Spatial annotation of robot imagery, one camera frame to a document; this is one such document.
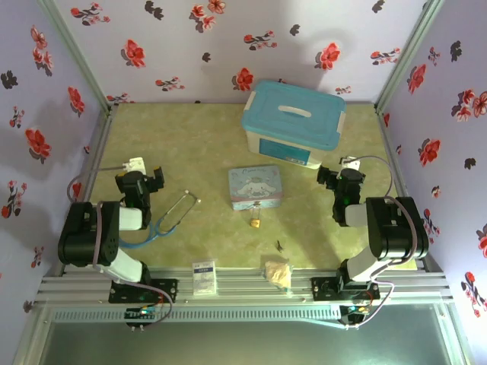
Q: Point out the cartoon printed tin box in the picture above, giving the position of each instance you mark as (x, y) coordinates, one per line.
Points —
(255, 186)

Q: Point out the small brass padlock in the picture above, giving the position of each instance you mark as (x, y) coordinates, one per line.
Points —
(255, 223)

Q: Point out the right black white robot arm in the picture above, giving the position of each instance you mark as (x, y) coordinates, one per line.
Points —
(395, 228)

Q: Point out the blue stethoscope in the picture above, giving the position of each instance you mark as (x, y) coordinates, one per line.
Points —
(197, 200)

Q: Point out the blue lidded plastic storage box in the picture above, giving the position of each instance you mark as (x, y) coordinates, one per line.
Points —
(293, 125)

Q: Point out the clear bag of beige cotton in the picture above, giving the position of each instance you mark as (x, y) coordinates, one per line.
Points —
(277, 273)

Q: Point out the white paper sachet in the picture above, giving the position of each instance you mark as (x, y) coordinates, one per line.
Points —
(204, 277)

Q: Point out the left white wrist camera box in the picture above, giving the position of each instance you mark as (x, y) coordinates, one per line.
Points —
(135, 165)

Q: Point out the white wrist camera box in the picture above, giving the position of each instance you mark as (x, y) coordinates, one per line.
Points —
(135, 165)
(350, 162)

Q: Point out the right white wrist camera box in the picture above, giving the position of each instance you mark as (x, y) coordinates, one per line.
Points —
(350, 162)

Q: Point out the aluminium frame side rail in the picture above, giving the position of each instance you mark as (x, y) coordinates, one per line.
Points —
(392, 152)
(97, 152)

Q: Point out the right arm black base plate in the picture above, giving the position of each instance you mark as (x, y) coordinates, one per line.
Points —
(323, 289)

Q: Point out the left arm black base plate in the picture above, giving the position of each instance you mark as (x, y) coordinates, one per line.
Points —
(167, 291)

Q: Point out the aluminium frame front rail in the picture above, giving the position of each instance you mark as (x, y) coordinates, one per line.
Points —
(239, 285)

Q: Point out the aluminium frame corner post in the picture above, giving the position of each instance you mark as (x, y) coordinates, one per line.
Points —
(72, 49)
(411, 49)

